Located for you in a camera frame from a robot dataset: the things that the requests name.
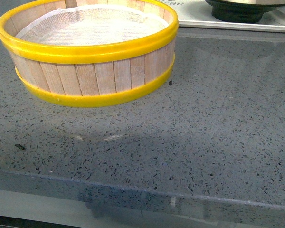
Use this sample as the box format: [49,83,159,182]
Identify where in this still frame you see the brown plate with black rim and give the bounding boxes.
[206,0,285,23]

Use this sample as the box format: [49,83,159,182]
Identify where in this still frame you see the white rectangular bear tray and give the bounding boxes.
[156,0,285,33]

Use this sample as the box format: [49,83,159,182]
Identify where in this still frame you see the yellow rimmed wooden steamer basket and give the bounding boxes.
[0,0,179,107]

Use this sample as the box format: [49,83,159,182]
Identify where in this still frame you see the white mesh steamer liner cloth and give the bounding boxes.
[16,4,169,46]

